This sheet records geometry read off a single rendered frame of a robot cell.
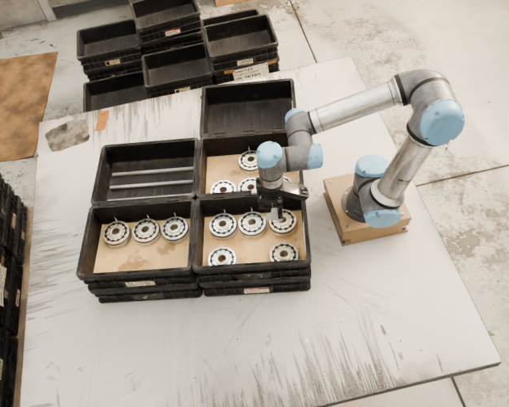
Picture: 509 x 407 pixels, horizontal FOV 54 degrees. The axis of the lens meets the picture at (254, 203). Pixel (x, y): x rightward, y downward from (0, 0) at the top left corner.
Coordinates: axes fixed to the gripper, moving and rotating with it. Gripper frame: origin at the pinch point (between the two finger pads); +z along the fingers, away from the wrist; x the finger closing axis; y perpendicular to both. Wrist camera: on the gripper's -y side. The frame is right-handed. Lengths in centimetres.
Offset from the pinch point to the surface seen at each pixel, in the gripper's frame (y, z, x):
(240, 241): 15.6, 12.4, 3.4
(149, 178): 53, 14, -30
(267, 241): 5.9, 12.3, 3.8
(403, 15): -100, 104, -232
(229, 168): 19.7, 13.9, -31.5
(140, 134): 64, 29, -67
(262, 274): 7.6, 8.8, 18.4
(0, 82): 207, 105, -196
